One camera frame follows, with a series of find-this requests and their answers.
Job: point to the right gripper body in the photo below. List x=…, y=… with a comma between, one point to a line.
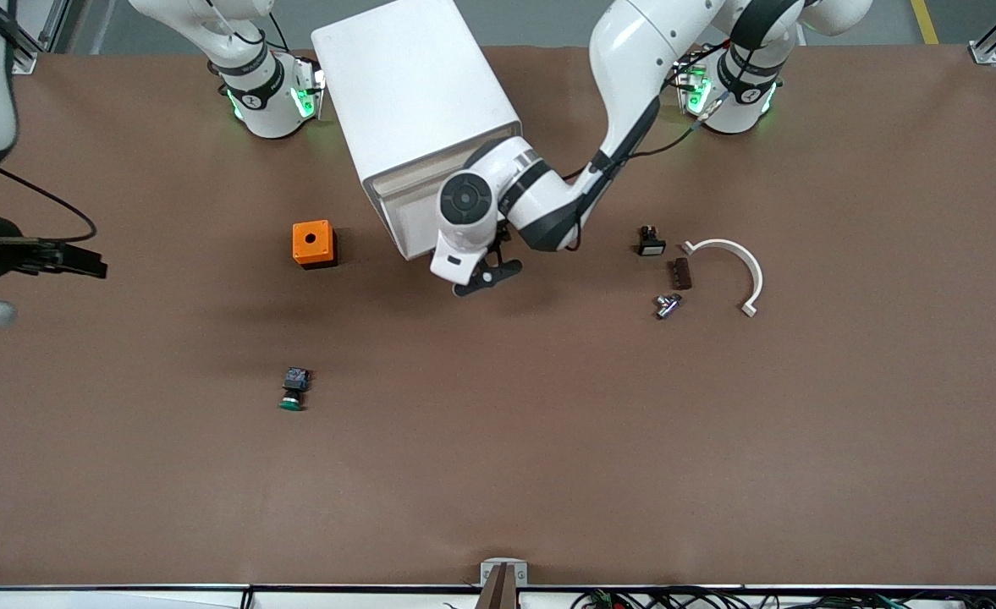
x=0, y=251

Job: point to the white drawer cabinet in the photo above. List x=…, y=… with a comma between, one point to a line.
x=404, y=85

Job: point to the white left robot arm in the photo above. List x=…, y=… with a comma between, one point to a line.
x=633, y=42

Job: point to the green mushroom push button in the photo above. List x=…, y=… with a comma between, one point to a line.
x=293, y=402

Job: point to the silver metal fitting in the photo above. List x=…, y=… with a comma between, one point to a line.
x=667, y=306

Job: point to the small brown block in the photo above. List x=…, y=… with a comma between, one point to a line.
x=680, y=274

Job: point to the white curved plastic clamp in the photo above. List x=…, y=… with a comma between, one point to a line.
x=751, y=271

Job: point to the orange button enclosure box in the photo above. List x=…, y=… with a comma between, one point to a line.
x=301, y=250

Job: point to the small black switch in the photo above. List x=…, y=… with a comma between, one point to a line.
x=652, y=247

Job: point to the grey metal bracket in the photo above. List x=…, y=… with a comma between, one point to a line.
x=489, y=572

